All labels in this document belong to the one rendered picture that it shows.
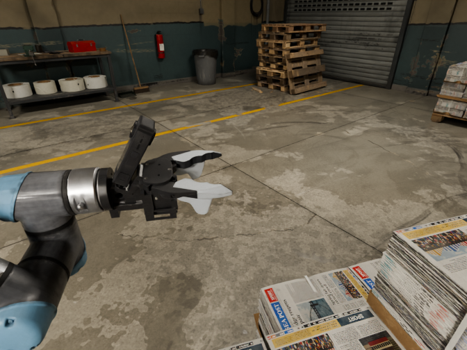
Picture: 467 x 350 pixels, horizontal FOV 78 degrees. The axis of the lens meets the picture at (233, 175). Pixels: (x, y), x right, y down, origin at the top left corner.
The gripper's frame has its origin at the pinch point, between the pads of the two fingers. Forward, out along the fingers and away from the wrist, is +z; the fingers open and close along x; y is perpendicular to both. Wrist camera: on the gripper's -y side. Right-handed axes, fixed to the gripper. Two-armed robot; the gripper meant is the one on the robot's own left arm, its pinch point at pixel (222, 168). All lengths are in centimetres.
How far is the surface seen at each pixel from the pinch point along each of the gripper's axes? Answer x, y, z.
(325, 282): -14, 66, 41
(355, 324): 13, 39, 30
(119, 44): -630, 118, -113
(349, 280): -13, 66, 51
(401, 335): 19, 35, 37
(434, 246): 11.1, 15.4, 40.9
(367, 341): 17, 39, 30
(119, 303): -60, 133, -51
